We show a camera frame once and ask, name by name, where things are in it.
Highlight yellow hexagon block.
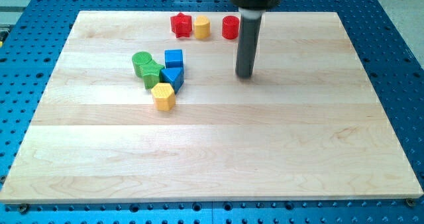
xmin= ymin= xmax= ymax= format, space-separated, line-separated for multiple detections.
xmin=151 ymin=83 xmax=176 ymax=111

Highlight yellow cylinder block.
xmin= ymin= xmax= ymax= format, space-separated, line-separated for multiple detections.
xmin=193 ymin=15 xmax=211 ymax=39

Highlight red cylinder block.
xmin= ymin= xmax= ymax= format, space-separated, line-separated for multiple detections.
xmin=221 ymin=15 xmax=240 ymax=40

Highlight blue cube block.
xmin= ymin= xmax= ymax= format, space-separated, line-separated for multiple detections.
xmin=164 ymin=49 xmax=184 ymax=68

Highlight light wooden board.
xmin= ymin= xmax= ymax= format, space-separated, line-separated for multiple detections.
xmin=1 ymin=11 xmax=423 ymax=203

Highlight green cylinder block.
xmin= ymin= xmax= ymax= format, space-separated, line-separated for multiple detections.
xmin=131 ymin=51 xmax=152 ymax=78

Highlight red star block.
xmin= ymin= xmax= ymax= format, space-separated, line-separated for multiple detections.
xmin=170 ymin=13 xmax=192 ymax=38

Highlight green star block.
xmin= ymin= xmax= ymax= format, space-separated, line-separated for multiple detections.
xmin=140 ymin=60 xmax=165 ymax=89

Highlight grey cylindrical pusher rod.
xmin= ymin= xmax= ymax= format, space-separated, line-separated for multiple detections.
xmin=235 ymin=7 xmax=263 ymax=79

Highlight blue triangle block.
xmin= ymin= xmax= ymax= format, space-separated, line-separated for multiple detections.
xmin=160 ymin=68 xmax=184 ymax=93

